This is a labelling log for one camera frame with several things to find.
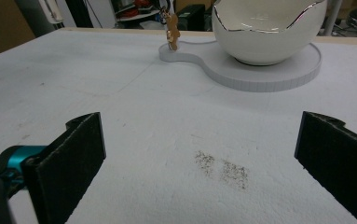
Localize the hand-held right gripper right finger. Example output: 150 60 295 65
294 110 357 224

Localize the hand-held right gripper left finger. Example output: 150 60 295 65
21 111 107 224

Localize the white key stand with post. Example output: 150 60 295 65
158 0 323 93

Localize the white eggshell bowl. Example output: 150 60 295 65
212 0 328 66

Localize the white desk leg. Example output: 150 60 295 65
323 0 344 30

